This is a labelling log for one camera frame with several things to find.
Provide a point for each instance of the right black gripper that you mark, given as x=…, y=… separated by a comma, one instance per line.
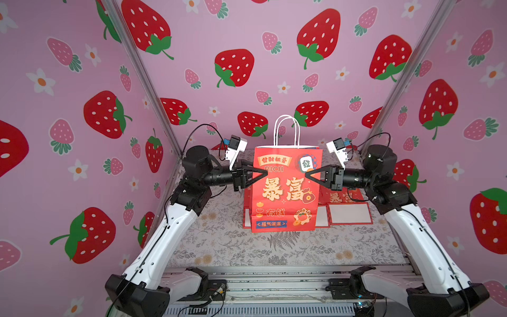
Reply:
x=335, y=178

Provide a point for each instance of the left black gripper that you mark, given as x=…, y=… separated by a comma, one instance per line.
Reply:
x=239, y=177

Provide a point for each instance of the red paper bag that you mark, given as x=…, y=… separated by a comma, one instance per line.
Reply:
x=285, y=200
x=322, y=218
x=348, y=207
x=247, y=208

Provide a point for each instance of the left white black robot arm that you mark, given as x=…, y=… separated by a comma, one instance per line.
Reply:
x=138, y=291

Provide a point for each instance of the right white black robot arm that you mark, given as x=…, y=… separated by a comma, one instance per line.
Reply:
x=445, y=290

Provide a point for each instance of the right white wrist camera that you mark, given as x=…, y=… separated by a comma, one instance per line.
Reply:
x=339, y=148

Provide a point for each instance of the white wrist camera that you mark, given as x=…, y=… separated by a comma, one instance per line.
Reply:
x=236, y=145
x=339, y=148

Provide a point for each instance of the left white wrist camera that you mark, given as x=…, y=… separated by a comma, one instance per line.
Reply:
x=236, y=145

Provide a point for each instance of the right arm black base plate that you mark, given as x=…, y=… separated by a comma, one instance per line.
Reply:
x=342, y=289

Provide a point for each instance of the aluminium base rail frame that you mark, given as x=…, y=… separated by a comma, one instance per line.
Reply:
x=286, y=284

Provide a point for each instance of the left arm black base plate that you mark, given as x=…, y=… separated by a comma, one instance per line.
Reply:
x=210, y=290

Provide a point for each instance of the right aluminium frame post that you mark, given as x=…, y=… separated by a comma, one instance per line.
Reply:
x=432, y=28

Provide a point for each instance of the aluminium frame post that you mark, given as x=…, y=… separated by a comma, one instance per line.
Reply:
x=122, y=29
x=432, y=28

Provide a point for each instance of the left aluminium frame post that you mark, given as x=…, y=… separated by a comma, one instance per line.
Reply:
x=122, y=29

